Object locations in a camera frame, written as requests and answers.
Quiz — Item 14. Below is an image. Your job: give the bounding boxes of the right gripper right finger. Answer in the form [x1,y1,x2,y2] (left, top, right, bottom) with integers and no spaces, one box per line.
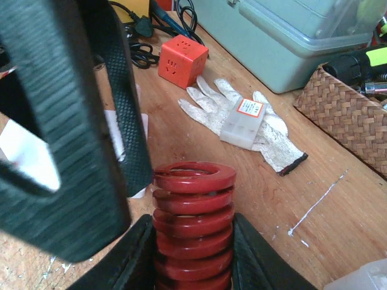
[232,213,316,290]

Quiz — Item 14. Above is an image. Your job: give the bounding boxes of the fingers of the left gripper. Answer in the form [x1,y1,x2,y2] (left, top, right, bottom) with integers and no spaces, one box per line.
[1,1,152,262]

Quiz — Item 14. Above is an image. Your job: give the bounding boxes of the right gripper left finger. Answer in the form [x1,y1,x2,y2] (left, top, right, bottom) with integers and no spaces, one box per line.
[69,214,156,290]

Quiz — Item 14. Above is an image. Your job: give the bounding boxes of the red spring front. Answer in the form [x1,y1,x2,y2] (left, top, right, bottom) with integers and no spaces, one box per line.
[152,161,236,289]

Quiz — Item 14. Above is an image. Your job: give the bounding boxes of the beige work glove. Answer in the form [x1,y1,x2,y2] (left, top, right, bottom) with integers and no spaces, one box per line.
[178,76,308,176]

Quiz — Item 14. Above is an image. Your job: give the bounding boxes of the translucent plastic spring box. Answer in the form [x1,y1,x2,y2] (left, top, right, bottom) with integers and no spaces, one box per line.
[324,259,386,290]

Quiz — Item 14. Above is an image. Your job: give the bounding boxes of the red cube adapter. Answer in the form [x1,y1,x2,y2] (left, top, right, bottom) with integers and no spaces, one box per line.
[158,35,209,89]

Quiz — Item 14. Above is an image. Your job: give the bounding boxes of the small clear parts case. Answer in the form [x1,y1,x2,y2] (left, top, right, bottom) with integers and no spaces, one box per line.
[220,97,267,150]

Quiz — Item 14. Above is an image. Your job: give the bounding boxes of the woven wicker basket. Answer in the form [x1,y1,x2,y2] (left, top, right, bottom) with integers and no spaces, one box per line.
[293,65,387,178]

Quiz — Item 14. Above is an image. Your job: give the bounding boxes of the grey green plastic toolbox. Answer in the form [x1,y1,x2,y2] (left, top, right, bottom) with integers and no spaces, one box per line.
[193,0,386,93]

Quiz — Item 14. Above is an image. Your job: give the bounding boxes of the black cable bundle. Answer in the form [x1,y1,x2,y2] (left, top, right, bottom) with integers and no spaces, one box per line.
[108,0,206,70]

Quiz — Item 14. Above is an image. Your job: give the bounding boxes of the white peg base plate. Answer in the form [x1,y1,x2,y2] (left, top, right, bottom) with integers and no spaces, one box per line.
[0,84,151,200]

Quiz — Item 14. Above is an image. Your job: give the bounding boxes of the yellow green cordless drill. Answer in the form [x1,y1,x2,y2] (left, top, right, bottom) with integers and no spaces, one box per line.
[322,45,386,86]

